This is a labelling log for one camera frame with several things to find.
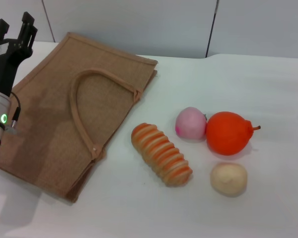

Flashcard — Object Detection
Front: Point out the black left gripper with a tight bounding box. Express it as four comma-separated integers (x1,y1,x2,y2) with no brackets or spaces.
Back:
0,11,38,97

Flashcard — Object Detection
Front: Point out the brown jute tote bag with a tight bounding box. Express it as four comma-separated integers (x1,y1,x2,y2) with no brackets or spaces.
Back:
0,31,159,206

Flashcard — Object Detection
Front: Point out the orange striped long bread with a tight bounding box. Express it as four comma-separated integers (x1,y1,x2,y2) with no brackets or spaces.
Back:
131,122,193,188

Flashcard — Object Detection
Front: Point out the beige round egg yolk pastry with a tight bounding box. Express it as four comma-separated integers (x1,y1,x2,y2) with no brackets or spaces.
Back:
210,162,248,198

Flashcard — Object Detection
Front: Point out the pink peach toy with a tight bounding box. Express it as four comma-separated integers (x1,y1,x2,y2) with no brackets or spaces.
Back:
175,106,208,141

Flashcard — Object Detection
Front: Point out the orange pear-shaped fruit toy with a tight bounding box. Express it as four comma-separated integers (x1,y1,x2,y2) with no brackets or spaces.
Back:
205,111,261,156

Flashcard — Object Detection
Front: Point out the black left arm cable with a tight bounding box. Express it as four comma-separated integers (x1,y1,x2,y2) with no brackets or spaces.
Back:
5,91,22,136

